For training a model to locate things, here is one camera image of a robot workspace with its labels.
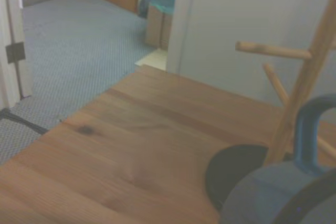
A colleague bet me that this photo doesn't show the blue enamel mug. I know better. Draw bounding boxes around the blue enamel mug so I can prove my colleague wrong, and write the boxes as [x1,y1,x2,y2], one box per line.
[220,94,336,224]

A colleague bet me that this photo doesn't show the wooden mug tree black base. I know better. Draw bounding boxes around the wooden mug tree black base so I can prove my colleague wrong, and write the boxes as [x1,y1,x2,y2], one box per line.
[204,0,336,209]

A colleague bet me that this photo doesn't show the brown cardboard box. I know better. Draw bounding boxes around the brown cardboard box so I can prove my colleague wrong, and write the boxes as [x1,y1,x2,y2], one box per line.
[145,6,174,51]

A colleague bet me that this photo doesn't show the metal door hinge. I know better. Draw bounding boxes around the metal door hinge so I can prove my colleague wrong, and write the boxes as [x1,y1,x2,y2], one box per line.
[5,42,26,64]

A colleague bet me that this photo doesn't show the black floor cable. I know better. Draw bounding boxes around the black floor cable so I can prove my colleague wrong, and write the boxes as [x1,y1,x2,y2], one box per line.
[0,108,48,136]

